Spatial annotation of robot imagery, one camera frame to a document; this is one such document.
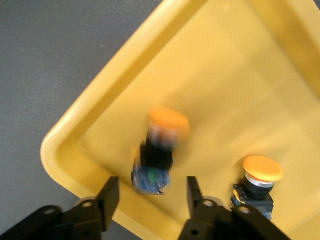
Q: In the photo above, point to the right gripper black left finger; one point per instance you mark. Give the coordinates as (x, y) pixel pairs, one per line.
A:
(107, 200)

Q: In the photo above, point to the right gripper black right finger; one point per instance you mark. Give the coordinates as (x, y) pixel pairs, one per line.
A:
(197, 212)

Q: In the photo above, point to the yellow mushroom push button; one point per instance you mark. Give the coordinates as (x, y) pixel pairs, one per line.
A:
(160, 155)
(262, 167)

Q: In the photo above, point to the yellow plastic tray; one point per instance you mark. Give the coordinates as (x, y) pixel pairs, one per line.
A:
(225, 75)

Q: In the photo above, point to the dark grey table cloth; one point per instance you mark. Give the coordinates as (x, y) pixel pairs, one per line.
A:
(50, 62)

